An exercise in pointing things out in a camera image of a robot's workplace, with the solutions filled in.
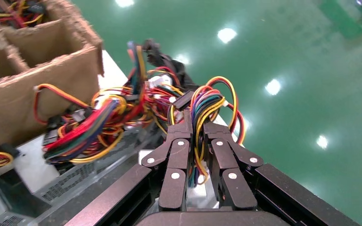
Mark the brown cardboard divider box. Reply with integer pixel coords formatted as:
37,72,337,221
0,0,105,150

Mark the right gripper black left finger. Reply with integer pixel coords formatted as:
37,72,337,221
149,109,194,211

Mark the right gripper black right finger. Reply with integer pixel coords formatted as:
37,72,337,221
203,121,264,210

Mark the black cable bundle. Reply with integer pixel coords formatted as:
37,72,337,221
142,38,200,93

